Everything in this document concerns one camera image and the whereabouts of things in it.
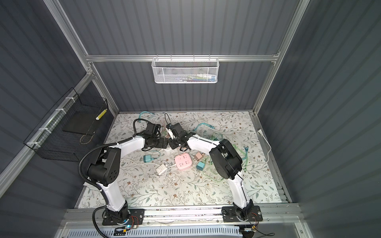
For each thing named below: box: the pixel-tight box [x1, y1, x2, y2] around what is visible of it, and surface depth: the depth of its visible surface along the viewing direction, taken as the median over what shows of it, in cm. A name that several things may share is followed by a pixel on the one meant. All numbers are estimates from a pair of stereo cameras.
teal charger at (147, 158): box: [143, 154, 155, 163], surface depth 95 cm
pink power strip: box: [174, 152, 193, 170], surface depth 93 cm
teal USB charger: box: [196, 161, 205, 172], surface depth 91 cm
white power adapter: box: [155, 163, 169, 176], surface depth 89 cm
